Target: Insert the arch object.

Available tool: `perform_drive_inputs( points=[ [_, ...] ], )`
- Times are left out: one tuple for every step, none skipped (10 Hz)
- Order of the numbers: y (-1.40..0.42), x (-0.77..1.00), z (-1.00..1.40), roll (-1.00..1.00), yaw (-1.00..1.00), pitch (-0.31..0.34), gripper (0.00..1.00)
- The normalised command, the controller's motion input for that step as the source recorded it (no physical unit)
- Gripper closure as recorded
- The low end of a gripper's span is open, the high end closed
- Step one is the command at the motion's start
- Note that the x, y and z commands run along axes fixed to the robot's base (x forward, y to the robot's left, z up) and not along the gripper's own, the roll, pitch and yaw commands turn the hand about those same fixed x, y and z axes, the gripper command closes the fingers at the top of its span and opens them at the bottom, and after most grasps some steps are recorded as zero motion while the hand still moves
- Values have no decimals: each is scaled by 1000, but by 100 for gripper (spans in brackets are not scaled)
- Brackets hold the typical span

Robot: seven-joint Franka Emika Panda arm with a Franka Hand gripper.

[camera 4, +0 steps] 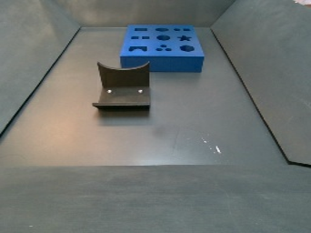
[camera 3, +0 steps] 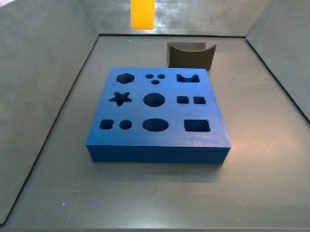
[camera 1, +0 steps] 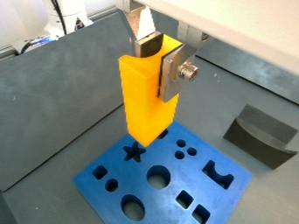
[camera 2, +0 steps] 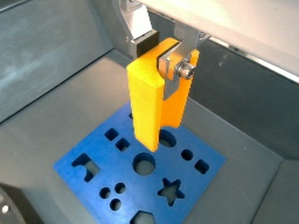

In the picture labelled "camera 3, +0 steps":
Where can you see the blue shape sorter block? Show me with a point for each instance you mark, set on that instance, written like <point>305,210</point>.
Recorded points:
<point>158,116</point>

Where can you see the orange vertical strip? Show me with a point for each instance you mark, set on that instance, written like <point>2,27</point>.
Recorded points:
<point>142,14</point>

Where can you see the dark grey arch object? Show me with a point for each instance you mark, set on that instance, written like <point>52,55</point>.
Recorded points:
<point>191,55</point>

